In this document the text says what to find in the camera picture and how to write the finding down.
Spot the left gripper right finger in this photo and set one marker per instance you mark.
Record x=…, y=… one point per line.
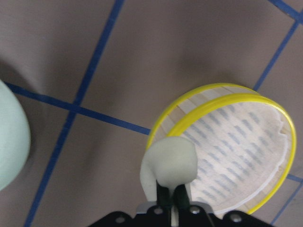
x=181, y=198

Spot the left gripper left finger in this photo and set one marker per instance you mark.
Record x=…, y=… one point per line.
x=163, y=196

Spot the white bun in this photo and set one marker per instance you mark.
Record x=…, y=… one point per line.
x=169, y=162

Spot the lower yellow steamer layer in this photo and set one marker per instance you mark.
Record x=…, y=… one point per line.
x=245, y=144

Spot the light green plate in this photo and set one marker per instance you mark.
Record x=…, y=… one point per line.
x=14, y=136

